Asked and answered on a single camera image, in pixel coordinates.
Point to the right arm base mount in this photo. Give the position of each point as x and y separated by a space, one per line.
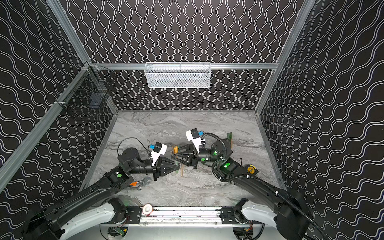
230 216

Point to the yellow tape measure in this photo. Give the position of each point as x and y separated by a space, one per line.
252 169

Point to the white wire mesh basket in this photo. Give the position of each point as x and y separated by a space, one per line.
178 74

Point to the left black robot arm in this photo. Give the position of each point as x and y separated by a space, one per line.
94 205

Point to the aluminium corner frame post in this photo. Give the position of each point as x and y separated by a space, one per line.
288 46

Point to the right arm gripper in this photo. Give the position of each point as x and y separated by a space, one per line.
193 155

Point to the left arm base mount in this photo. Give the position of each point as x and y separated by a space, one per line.
133 215

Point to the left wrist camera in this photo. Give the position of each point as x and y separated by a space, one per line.
157 150

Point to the aluminium front rail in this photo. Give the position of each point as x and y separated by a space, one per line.
201 217

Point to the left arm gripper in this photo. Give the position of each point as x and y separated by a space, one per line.
157 168

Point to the black wire mesh basket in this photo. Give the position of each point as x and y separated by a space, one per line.
91 97

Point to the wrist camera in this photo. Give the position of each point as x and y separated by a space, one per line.
157 150
195 137

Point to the white round knob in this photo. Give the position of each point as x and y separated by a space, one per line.
147 210

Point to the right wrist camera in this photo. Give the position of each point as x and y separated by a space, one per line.
195 137

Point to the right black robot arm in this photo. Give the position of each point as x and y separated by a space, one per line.
287 211

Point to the orange adjustable wrench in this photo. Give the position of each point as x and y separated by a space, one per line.
138 185

